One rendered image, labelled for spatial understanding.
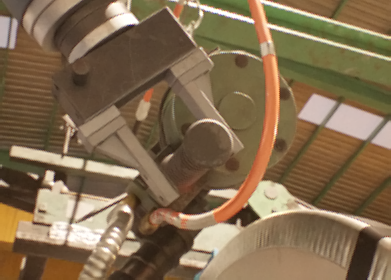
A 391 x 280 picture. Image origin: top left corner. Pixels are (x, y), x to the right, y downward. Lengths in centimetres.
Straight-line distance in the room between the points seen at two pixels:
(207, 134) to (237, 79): 20
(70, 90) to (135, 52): 7
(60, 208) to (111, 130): 114
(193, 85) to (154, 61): 4
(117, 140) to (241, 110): 18
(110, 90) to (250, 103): 20
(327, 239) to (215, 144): 19
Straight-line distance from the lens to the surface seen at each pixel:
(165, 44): 55
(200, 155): 48
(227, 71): 68
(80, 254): 163
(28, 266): 177
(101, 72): 53
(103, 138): 53
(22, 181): 178
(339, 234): 61
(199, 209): 79
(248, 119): 66
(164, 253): 76
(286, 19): 393
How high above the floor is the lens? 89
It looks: 41 degrees up
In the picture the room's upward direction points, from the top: straight up
